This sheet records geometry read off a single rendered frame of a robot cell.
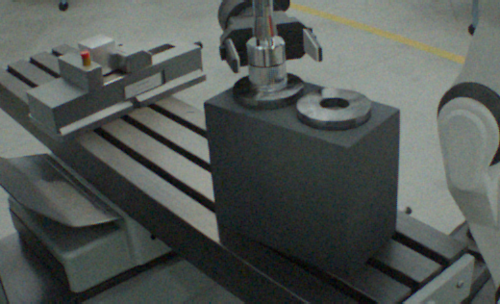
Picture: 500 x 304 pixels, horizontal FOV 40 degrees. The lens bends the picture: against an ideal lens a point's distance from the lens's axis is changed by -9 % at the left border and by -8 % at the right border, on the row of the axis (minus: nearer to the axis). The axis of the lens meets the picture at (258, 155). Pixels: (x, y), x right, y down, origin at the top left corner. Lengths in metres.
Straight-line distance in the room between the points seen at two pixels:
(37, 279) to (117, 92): 0.38
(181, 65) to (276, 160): 0.59
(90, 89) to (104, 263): 0.31
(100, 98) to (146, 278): 0.34
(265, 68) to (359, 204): 0.20
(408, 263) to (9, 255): 0.79
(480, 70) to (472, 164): 0.15
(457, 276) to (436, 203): 1.83
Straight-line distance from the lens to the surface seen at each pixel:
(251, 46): 0.89
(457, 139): 1.14
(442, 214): 2.72
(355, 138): 0.83
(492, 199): 1.19
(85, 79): 1.33
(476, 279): 1.48
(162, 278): 1.33
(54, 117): 1.31
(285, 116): 0.88
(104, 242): 1.23
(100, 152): 1.26
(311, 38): 0.95
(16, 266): 1.37
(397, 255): 0.95
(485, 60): 1.12
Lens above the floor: 1.52
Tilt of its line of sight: 29 degrees down
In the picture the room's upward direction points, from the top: 4 degrees counter-clockwise
